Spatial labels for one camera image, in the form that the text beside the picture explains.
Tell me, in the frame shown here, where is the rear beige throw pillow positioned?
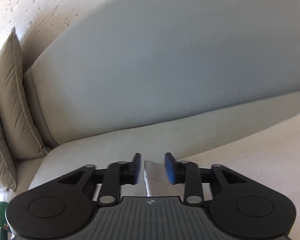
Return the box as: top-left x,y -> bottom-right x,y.
0,29 -> 49,160

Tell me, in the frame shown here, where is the green massage hammer stick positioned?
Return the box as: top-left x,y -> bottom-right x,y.
0,202 -> 11,240

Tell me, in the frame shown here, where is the grey sofa back cushion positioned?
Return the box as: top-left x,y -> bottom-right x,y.
23,0 -> 300,149

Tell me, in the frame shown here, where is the white printed t-shirt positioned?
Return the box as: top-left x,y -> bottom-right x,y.
122,160 -> 213,197

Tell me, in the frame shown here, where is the grey sofa seat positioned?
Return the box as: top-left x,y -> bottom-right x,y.
12,84 -> 300,194

